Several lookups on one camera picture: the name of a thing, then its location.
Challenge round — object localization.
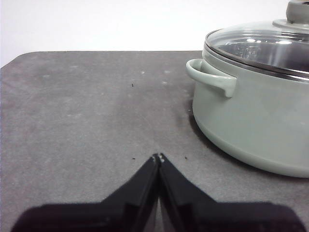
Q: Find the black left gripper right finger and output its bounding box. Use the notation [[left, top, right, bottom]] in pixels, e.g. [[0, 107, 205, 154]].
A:
[[158, 152, 306, 232]]

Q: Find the glass lid with green knob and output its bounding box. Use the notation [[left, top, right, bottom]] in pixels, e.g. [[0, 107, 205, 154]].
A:
[[204, 0, 309, 79]]

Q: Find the pale green electric steamer pot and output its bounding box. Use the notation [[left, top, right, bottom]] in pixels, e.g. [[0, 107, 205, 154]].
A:
[[185, 43, 309, 179]]

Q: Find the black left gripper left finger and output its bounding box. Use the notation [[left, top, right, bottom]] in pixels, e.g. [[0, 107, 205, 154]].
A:
[[11, 152, 160, 232]]

